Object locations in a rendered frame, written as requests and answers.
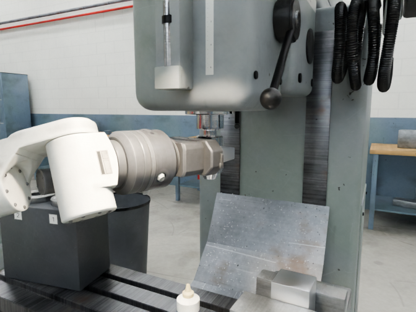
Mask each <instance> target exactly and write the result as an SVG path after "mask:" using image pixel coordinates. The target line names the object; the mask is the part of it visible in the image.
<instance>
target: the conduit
mask: <svg viewBox="0 0 416 312"><path fill-rule="evenodd" d="M381 6H382V5H381V0H351V2H350V5H349V11H348V10H347V5H346V3H345V2H343V1H340V2H338V3H337V4H336V6H335V9H334V12H335V33H334V34H335V37H334V38H335V39H334V40H335V41H334V44H335V45H334V52H333V53H334V54H333V62H332V72H331V78H332V81H333V83H335V84H339V83H341V82H342V81H343V79H344V78H345V75H346V72H347V69H348V72H349V81H350V88H351V89H352V90H354V91H357V90H359V89H360V88H361V86H362V82H361V52H362V43H363V36H364V28H365V21H366V12H367V19H368V33H369V34H368V38H369V39H368V42H369V43H368V56H367V57H368V58H367V59H368V60H367V64H366V69H365V73H364V77H363V82H364V84H365V85H372V84H374V82H375V80H376V76H377V74H378V77H377V88H378V90H379V91H380V92H382V93H383V92H387V91H388V90H389V89H390V86H391V82H392V74H393V62H394V58H393V54H394V52H393V51H394V48H395V42H396V37H397V36H396V35H397V30H398V25H399V24H398V23H399V16H400V9H401V0H388V3H387V14H386V24H385V29H384V30H385V31H384V32H385V33H384V38H383V43H382V44H383V46H382V50H381V51H382V52H381V55H379V54H380V46H381V38H382V37H381V36H382V35H381V34H382V24H381V23H380V9H381ZM346 25H347V26H346ZM346 35H347V36H346ZM346 37H347V38H346ZM346 39H347V40H346ZM380 56H381V57H380ZM379 58H380V59H379Z"/></svg>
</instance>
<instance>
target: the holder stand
mask: <svg viewBox="0 0 416 312"><path fill-rule="evenodd" d="M31 194H32V197H31V203H30V205H29V207H28V209H27V210H25V211H22V212H18V213H15V214H11V215H7V216H4V217H0V226H1V239H2V251H3V259H4V272H5V277H8V278H12V279H18V280H24V281H28V282H34V283H38V284H44V285H50V286H54V287H60V288H66V289H70V290H77V291H81V290H82V289H84V288H85V287H86V286H88V284H90V283H91V282H93V281H94V280H95V279H96V278H97V277H99V276H100V275H102V274H103V273H104V272H105V271H106V270H108V269H109V268H110V250H109V236H108V214H105V215H101V216H98V217H97V218H95V217H94V218H91V219H87V220H84V221H82V222H80V221H79V222H73V223H62V222H61V218H60V214H59V209H58V203H57V200H56V194H55V193H54V194H47V195H41V194H40V193H39V192H38V190H34V191H31Z"/></svg>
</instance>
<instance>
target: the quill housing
mask: <svg viewBox="0 0 416 312"><path fill-rule="evenodd" d="M276 1H277V0H193V89H191V90H157V89H155V67H157V62H156V33H155V0H133V19H134V59H135V80H136V98H137V101H138V102H139V104H140V105H141V106H142V107H144V108H145V109H147V110H152V111H265V110H267V109H265V108H264V107H263V106H262V105H261V103H260V96H261V93H262V92H263V91H264V90H265V89H268V88H270V85H271V81H272V78H273V75H274V71H275V67H276V64H277V61H278V58H279V54H280V51H281V47H282V44H280V43H279V42H278V41H277V40H276V38H275V35H274V28H273V11H274V5H275V2H276Z"/></svg>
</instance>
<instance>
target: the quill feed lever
mask: <svg viewBox="0 0 416 312"><path fill-rule="evenodd" d="M273 28H274V35H275V38H276V40H277V41H278V42H279V43H280V44H282V47H281V51H280V54H279V58H278V61H277V64H276V67H275V71H274V75H273V78H272V81H271V85H270V88H268V89H265V90H264V91H263V92H262V93H261V96H260V103H261V105H262V106H263V107H264V108H265V109H267V110H274V109H276V108H278V107H279V106H280V104H281V103H282V94H281V93H280V91H279V90H278V89H279V85H280V80H281V78H282V74H283V71H284V67H285V63H286V60H287V56H288V52H289V49H290V45H291V43H295V42H296V40H297V39H298V38H299V36H300V28H301V12H300V4H299V1H298V0H277V1H276V2H275V5H274V11H273Z"/></svg>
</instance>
